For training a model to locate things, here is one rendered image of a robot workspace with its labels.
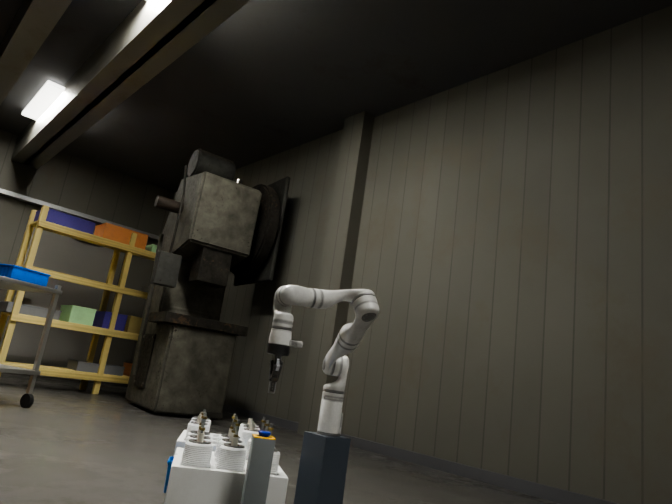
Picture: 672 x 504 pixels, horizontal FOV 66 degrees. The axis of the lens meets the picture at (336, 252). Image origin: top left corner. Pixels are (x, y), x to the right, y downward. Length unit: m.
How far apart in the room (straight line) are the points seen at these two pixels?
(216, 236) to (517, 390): 3.12
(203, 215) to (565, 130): 3.30
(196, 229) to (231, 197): 0.51
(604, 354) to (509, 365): 0.64
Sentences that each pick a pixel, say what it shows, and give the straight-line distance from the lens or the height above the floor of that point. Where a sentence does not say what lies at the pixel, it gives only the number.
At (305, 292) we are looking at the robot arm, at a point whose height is 0.80.
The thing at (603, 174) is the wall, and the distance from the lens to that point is 3.96.
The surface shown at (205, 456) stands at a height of 0.21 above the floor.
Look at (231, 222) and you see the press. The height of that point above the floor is 1.92.
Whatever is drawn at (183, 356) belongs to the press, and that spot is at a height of 0.54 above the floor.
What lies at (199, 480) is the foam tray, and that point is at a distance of 1.91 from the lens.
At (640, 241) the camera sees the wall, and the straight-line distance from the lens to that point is 3.72.
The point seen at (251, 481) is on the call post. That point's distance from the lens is 1.78.
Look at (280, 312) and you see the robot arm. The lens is 1.78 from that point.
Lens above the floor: 0.52
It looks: 14 degrees up
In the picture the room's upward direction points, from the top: 8 degrees clockwise
